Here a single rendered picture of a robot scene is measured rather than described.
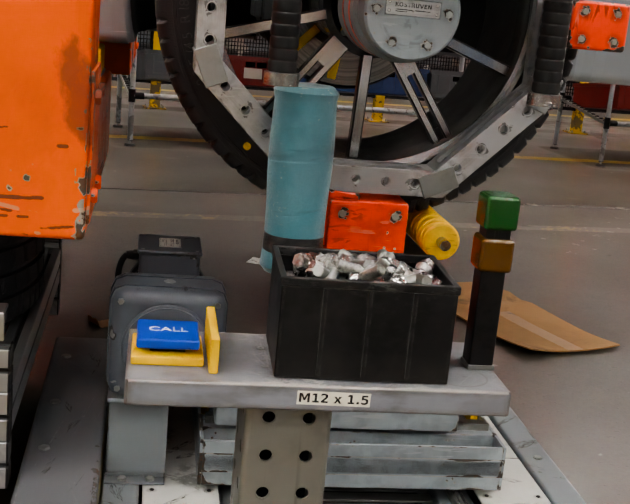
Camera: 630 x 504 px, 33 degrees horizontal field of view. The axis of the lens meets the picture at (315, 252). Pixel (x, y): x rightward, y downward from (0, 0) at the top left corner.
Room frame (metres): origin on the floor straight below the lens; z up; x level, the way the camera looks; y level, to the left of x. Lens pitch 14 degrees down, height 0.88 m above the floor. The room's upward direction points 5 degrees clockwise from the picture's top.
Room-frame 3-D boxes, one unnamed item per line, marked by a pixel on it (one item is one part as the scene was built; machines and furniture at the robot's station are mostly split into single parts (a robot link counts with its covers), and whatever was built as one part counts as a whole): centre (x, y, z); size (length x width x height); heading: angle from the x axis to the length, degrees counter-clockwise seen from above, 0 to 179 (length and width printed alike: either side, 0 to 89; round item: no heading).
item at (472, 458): (1.75, -0.07, 0.13); 0.50 x 0.36 x 0.10; 99
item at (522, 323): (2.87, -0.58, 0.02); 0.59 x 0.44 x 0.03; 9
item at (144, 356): (1.15, 0.16, 0.46); 0.08 x 0.08 x 0.01; 9
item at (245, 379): (1.18, -0.01, 0.44); 0.43 x 0.17 x 0.03; 99
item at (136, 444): (1.72, 0.24, 0.26); 0.42 x 0.18 x 0.35; 9
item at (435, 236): (1.70, -0.17, 0.51); 0.29 x 0.06 x 0.06; 9
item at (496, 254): (1.21, -0.21, 0.59); 0.04 x 0.04 x 0.04; 9
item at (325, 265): (1.18, -0.06, 0.52); 0.20 x 0.14 x 0.13; 98
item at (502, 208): (1.21, -0.21, 0.64); 0.04 x 0.04 x 0.04; 9
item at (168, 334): (1.15, 0.16, 0.47); 0.07 x 0.07 x 0.02; 9
